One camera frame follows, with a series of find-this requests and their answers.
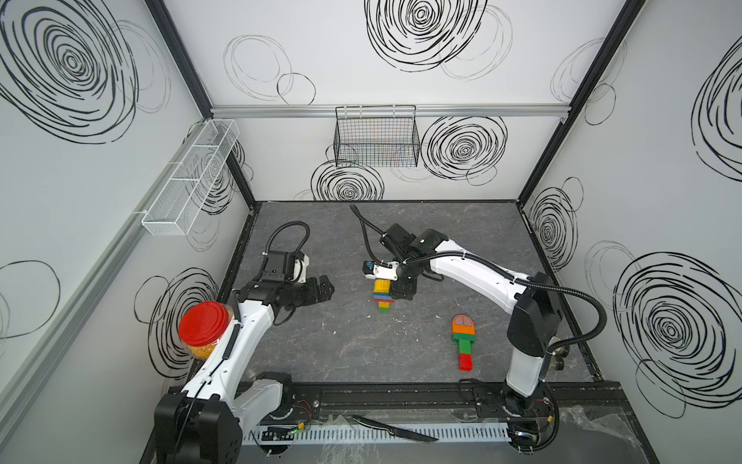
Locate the black wire basket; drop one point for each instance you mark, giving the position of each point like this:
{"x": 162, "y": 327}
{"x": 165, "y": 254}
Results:
{"x": 376, "y": 136}

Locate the orange long lego brick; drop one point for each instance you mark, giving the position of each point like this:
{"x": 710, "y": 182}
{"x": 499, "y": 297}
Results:
{"x": 465, "y": 331}

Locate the clear plastic wall shelf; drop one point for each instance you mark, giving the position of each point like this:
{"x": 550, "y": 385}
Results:
{"x": 198, "y": 167}

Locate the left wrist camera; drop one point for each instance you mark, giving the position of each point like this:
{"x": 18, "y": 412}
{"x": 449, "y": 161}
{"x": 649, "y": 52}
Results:
{"x": 300, "y": 269}

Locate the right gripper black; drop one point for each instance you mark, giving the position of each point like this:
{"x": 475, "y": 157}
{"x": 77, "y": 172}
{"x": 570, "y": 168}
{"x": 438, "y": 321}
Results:
{"x": 400, "y": 291}

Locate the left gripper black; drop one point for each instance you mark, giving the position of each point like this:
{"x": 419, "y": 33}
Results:
{"x": 313, "y": 294}

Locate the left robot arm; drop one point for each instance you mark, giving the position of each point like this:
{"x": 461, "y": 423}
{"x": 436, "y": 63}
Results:
{"x": 207, "y": 420}

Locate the glass bottle tan lid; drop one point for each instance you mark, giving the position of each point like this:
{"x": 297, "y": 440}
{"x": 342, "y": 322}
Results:
{"x": 558, "y": 359}

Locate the black knife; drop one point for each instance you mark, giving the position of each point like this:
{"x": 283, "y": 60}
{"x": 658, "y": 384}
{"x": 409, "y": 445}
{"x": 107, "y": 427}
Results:
{"x": 394, "y": 431}

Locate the red small lego brick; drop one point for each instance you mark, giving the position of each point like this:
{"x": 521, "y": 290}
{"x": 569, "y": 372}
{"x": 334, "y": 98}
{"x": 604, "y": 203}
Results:
{"x": 465, "y": 362}

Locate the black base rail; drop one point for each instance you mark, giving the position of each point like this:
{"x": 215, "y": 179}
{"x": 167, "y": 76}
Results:
{"x": 487, "y": 400}

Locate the orange half-round lego piece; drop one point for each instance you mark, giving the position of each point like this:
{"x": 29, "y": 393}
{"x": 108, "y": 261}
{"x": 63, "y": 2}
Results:
{"x": 462, "y": 320}

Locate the white slotted cable duct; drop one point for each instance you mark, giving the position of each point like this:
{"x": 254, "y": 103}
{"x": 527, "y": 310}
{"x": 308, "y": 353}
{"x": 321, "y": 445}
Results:
{"x": 344, "y": 434}

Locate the red-lidded jar yellow contents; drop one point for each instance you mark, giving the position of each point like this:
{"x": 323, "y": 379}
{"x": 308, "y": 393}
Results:
{"x": 203, "y": 326}

